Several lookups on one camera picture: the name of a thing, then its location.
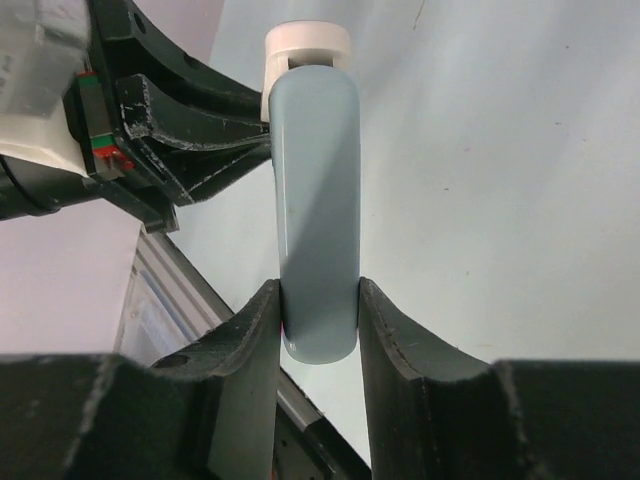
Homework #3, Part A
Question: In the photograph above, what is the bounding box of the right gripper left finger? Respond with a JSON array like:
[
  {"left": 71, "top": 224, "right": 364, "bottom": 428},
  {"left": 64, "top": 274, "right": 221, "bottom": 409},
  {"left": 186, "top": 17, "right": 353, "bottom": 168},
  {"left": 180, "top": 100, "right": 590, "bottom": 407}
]
[{"left": 1, "top": 280, "right": 280, "bottom": 479}]

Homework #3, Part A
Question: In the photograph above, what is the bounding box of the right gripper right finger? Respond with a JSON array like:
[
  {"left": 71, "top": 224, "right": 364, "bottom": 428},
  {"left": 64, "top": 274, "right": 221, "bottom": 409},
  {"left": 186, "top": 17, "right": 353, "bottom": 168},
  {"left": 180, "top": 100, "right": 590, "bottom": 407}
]
[{"left": 359, "top": 279, "right": 639, "bottom": 479}]

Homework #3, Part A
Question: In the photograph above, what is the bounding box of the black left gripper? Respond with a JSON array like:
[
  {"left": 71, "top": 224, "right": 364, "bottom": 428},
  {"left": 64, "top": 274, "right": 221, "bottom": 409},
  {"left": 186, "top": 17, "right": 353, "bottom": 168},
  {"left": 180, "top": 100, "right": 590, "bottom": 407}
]
[{"left": 1, "top": 1, "right": 271, "bottom": 233}]

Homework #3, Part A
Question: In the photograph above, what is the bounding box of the light blue stapler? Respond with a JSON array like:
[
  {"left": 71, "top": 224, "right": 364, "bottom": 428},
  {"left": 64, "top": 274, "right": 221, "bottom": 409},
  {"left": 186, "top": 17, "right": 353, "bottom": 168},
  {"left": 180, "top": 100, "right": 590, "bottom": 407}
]
[{"left": 260, "top": 20, "right": 361, "bottom": 365}]

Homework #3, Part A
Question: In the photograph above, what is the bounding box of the left aluminium corner post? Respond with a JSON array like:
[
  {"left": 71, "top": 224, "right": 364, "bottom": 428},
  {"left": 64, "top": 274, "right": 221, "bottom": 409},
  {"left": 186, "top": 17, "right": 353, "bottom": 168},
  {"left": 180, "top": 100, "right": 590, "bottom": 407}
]
[{"left": 116, "top": 233, "right": 371, "bottom": 479}]

